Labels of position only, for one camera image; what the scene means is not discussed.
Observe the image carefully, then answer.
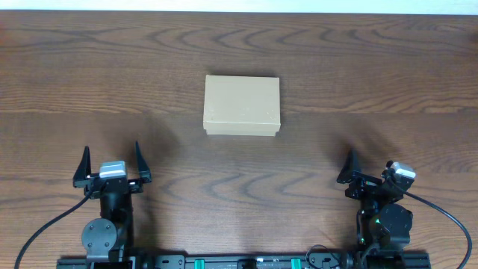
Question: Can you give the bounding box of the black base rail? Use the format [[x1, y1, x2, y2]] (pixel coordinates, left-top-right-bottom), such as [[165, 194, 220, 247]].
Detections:
[[56, 251, 431, 269]]

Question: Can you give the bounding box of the brown cardboard box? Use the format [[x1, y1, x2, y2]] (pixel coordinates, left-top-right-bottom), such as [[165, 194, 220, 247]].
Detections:
[[203, 75, 281, 137]]

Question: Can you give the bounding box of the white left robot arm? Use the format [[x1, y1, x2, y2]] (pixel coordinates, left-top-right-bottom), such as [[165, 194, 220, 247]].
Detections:
[[72, 143, 152, 268]]

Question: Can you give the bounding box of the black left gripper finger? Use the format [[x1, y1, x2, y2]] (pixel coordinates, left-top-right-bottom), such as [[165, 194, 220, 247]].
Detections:
[[72, 146, 91, 188], [135, 141, 152, 183]]

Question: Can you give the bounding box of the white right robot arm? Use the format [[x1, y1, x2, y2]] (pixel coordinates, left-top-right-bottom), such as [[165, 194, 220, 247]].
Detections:
[[337, 150, 416, 268]]

